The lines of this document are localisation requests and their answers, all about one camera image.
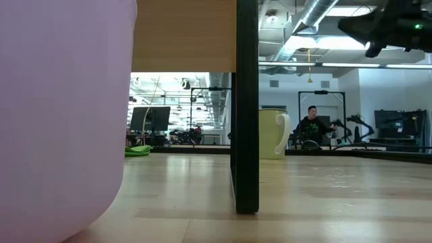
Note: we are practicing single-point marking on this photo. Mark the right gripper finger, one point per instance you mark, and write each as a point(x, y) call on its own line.
point(356, 28)

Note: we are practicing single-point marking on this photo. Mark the large pale yellow mug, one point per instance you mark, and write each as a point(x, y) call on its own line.
point(269, 135)

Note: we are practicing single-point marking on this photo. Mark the lilac pink mug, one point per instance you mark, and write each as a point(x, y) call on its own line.
point(60, 118)

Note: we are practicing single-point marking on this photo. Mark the black robot arm on bench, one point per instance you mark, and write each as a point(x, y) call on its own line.
point(362, 123)

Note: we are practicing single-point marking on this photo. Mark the ceiling light tube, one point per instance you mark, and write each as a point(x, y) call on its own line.
point(351, 65)
point(408, 66)
point(287, 63)

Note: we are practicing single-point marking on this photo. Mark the round ceiling fixture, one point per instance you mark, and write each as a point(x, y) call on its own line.
point(272, 18)

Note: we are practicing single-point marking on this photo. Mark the person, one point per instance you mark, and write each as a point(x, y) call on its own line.
point(312, 128)

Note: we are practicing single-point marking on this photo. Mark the dark flat monitor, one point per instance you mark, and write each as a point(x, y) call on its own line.
point(150, 118)

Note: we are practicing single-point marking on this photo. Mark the green folded cloth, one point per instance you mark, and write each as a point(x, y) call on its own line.
point(138, 150)

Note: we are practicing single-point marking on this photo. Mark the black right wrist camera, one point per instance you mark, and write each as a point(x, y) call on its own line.
point(374, 49)

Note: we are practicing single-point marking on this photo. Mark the silver ceiling air duct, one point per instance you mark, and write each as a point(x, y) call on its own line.
point(303, 20)

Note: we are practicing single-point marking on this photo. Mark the grey wall vent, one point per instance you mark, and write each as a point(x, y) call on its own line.
point(325, 84)
point(274, 83)

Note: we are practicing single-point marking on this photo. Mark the black rig frame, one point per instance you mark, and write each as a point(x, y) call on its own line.
point(320, 92)
point(209, 88)

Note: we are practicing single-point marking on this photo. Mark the black aluminium table frame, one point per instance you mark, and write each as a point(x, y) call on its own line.
point(388, 156)

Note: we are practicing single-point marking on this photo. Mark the wooden shelf black frame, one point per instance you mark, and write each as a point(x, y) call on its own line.
point(246, 101)

